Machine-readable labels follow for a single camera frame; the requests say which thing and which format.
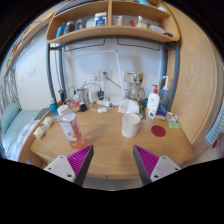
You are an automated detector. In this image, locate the small blue bottle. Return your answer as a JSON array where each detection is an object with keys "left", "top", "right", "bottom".
[{"left": 48, "top": 97, "right": 59, "bottom": 116}]

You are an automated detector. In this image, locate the grey metal frame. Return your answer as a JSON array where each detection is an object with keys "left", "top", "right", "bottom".
[{"left": 45, "top": 36, "right": 181, "bottom": 113}]

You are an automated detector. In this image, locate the white and pink packet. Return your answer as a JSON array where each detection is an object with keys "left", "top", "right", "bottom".
[{"left": 165, "top": 112, "right": 179, "bottom": 123}]

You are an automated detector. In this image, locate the blue spray bottle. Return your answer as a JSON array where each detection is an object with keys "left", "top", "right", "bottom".
[{"left": 159, "top": 75, "right": 172, "bottom": 109}]

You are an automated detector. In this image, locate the striped hanging towel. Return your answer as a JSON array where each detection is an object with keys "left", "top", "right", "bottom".
[{"left": 204, "top": 99, "right": 224, "bottom": 149}]

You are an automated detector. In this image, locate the white faceted paper box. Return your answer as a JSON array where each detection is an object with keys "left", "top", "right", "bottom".
[{"left": 118, "top": 98, "right": 140, "bottom": 115}]

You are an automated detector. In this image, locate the wooden shelf unit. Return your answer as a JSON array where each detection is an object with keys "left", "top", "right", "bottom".
[{"left": 45, "top": 0, "right": 181, "bottom": 45}]

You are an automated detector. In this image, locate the clear bottle with pink drink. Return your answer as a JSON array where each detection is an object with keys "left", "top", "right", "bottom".
[{"left": 56, "top": 104, "right": 86, "bottom": 150}]

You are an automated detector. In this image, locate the green packet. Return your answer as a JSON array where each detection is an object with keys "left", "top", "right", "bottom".
[{"left": 167, "top": 121, "right": 182, "bottom": 130}]

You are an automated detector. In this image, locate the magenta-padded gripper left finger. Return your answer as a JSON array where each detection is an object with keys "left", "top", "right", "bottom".
[{"left": 43, "top": 144, "right": 95, "bottom": 187}]

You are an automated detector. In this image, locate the round wrapped bun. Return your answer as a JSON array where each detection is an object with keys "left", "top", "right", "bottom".
[
  {"left": 33, "top": 125, "right": 46, "bottom": 140},
  {"left": 42, "top": 115, "right": 56, "bottom": 128}
]

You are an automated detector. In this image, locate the white plastic cup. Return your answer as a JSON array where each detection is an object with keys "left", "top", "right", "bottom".
[{"left": 121, "top": 112, "right": 142, "bottom": 139}]

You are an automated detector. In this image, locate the teal bed mattress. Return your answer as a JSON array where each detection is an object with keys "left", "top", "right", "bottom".
[{"left": 0, "top": 101, "right": 43, "bottom": 161}]

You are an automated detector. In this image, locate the blue packet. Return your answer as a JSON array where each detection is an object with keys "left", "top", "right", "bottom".
[{"left": 155, "top": 105, "right": 168, "bottom": 121}]

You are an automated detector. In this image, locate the white bottle with red pump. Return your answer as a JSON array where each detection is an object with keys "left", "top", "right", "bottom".
[{"left": 146, "top": 84, "right": 161, "bottom": 120}]

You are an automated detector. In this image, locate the white desk lamp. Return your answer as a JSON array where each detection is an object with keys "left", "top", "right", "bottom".
[{"left": 68, "top": 49, "right": 127, "bottom": 107}]

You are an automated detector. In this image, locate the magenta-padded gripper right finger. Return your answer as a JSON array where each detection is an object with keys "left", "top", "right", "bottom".
[{"left": 132, "top": 144, "right": 182, "bottom": 187}]

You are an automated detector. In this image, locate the flat round red coaster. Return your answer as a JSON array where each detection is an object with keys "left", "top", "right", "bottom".
[{"left": 150, "top": 124, "right": 167, "bottom": 138}]

